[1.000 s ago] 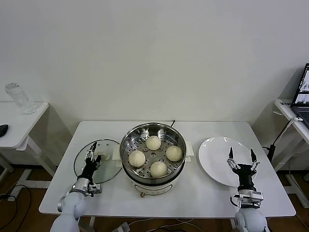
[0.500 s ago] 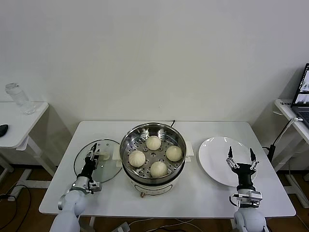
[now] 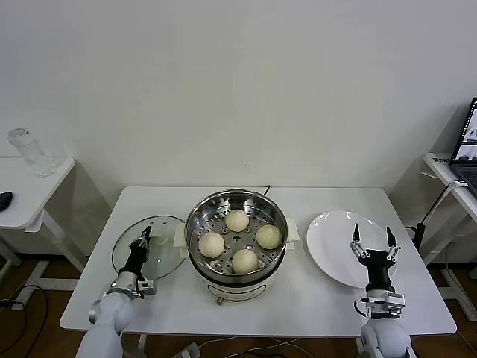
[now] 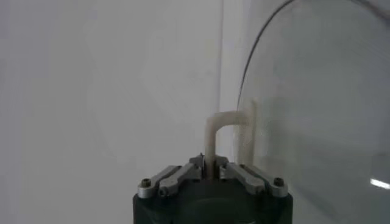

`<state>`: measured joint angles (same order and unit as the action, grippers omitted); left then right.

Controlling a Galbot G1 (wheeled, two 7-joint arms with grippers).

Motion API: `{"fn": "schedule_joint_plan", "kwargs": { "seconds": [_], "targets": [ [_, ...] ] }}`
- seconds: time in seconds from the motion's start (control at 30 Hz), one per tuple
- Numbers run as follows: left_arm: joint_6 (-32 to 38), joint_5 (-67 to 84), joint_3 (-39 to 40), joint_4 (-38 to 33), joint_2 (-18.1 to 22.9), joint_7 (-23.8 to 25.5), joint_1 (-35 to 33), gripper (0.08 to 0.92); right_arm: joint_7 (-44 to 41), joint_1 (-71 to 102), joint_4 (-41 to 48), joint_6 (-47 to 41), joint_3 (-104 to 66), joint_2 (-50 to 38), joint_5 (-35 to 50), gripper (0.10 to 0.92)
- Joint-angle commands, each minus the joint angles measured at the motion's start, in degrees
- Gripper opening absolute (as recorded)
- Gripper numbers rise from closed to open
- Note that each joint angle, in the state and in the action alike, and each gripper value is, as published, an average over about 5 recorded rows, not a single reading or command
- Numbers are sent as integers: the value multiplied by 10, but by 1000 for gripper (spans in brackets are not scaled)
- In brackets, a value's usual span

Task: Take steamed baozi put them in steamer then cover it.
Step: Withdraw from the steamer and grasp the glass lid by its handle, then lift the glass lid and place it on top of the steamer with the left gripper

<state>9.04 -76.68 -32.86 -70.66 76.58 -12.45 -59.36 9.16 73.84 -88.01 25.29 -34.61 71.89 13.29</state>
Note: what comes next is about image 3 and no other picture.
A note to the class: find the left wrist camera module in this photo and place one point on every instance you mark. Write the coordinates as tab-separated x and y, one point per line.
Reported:
147	288

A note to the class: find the black computer mouse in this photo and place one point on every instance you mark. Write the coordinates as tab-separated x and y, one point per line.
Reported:
5	200

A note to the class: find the white steamed baozi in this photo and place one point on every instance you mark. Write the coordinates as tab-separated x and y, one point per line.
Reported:
269	236
237	220
211	245
244	261

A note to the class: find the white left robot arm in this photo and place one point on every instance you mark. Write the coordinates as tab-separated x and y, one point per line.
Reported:
112	313

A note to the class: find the open dark laptop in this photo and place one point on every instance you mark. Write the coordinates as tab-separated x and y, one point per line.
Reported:
466	171

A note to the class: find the white round plate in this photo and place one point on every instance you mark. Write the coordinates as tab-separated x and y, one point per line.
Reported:
331	246

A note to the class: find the white table leg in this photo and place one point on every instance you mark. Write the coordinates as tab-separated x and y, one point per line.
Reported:
143	341

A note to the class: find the perforated steel steamer basket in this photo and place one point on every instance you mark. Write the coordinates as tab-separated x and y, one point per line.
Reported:
197	223

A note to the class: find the white side table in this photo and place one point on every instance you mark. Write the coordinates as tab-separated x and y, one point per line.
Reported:
37	194
439	166

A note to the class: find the white floor power strip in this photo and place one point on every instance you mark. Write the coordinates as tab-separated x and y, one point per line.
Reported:
190	350

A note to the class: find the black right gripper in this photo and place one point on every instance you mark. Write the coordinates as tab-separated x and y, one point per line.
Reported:
379	268

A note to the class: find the clear plastic water bottle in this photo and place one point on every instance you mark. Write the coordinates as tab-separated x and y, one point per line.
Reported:
33	153

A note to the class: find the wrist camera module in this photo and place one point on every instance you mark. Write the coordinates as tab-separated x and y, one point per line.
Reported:
389	302
147	288

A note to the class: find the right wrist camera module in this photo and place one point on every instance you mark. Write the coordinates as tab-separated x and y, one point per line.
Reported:
389	302

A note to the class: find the steel steamer pot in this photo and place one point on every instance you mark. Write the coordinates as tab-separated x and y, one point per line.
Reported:
238	289

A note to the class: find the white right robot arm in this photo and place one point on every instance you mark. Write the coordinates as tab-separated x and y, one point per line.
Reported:
384	335

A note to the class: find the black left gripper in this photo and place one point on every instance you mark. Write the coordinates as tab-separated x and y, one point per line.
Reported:
136	259

